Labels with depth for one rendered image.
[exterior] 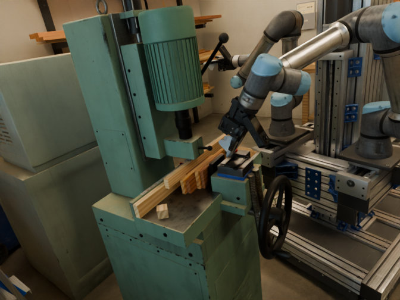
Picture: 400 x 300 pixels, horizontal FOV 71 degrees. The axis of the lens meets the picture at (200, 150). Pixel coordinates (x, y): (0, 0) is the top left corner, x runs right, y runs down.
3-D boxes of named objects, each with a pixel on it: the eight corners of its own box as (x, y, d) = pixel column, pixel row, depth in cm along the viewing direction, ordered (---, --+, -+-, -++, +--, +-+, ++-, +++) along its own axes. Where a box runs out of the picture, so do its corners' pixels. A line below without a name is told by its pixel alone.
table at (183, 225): (213, 261, 78) (210, 243, 76) (136, 231, 95) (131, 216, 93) (283, 165, 123) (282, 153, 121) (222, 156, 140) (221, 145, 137)
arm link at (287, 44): (275, 111, 169) (272, 12, 148) (285, 105, 179) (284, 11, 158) (295, 112, 162) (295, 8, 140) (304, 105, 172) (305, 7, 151)
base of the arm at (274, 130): (279, 125, 175) (278, 111, 171) (300, 130, 164) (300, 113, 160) (263, 133, 167) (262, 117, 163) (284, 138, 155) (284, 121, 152)
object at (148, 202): (140, 218, 91) (136, 206, 89) (136, 217, 92) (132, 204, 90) (227, 146, 135) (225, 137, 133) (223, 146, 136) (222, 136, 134)
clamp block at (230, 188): (246, 206, 94) (244, 183, 91) (212, 198, 101) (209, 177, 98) (263, 185, 105) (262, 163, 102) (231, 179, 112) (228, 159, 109)
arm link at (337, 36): (352, 4, 104) (243, 66, 97) (378, 0, 95) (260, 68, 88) (356, 34, 110) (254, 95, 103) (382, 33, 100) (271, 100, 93)
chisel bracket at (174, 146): (194, 163, 103) (191, 142, 100) (166, 159, 111) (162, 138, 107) (205, 155, 109) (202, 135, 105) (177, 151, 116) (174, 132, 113)
